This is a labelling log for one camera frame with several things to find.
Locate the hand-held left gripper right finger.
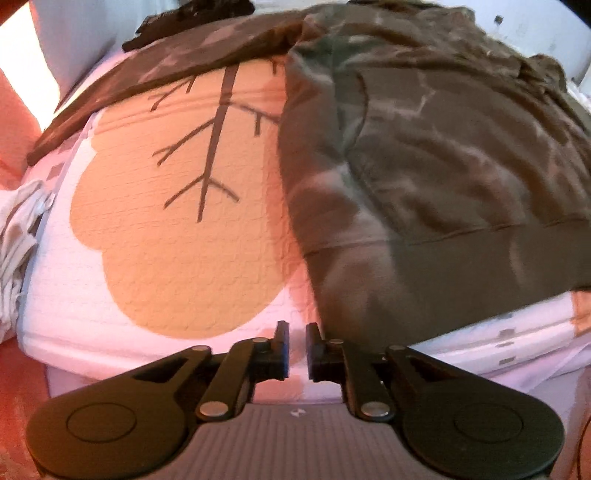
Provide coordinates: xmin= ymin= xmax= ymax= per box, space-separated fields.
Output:
xmin=305 ymin=322 xmax=467 ymax=422

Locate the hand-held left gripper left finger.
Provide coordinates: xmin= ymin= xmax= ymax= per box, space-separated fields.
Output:
xmin=134 ymin=320 xmax=291 ymax=422

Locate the green tie-dye hoodie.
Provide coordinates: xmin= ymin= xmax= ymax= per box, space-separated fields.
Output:
xmin=27 ymin=0 xmax=591 ymax=347

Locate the printed play mat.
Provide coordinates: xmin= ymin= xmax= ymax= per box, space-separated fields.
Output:
xmin=18 ymin=46 xmax=591 ymax=407

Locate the white cloth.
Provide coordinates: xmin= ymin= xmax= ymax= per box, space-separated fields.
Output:
xmin=0 ymin=179 xmax=55 ymax=340

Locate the black patterned garment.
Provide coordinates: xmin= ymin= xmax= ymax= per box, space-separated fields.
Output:
xmin=122 ymin=0 xmax=257 ymax=51

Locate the orange patterned curtain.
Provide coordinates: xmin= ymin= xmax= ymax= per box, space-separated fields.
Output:
xmin=0 ymin=4 xmax=51 ymax=178

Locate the grey curtain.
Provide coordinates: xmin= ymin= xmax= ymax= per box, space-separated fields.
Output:
xmin=30 ymin=0 xmax=139 ymax=109

